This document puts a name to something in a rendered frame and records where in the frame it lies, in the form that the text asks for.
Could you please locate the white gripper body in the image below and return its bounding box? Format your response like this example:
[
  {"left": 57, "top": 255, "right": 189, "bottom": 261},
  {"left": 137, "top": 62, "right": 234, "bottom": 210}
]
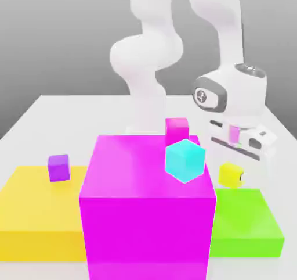
[{"left": 209, "top": 135, "right": 276, "bottom": 170}]

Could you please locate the small yellow cube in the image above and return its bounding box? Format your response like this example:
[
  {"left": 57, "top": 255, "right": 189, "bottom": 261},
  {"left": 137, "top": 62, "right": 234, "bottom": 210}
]
[{"left": 218, "top": 162, "right": 244, "bottom": 190}]

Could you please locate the small cyan cube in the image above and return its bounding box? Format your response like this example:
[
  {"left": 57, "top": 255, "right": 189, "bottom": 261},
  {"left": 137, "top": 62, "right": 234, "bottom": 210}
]
[{"left": 164, "top": 138, "right": 207, "bottom": 185}]

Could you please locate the small magenta cube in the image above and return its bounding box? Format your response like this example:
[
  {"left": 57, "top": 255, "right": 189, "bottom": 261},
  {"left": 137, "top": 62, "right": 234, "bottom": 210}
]
[{"left": 165, "top": 117, "right": 190, "bottom": 148}]

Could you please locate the small purple cube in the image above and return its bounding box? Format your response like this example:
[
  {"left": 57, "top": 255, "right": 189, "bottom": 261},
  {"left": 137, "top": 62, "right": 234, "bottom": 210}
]
[{"left": 47, "top": 153, "right": 71, "bottom": 183}]

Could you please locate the large green box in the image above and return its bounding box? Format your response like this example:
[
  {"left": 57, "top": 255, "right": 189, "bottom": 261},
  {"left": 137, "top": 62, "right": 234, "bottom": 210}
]
[{"left": 209, "top": 188, "right": 285, "bottom": 258}]

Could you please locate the large magenta box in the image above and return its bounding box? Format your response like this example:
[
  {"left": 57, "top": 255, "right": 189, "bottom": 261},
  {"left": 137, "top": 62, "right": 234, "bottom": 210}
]
[{"left": 78, "top": 134, "right": 218, "bottom": 280}]

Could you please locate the large yellow box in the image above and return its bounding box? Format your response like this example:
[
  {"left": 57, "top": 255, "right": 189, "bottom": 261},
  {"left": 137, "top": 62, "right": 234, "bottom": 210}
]
[{"left": 0, "top": 165, "right": 89, "bottom": 263}]

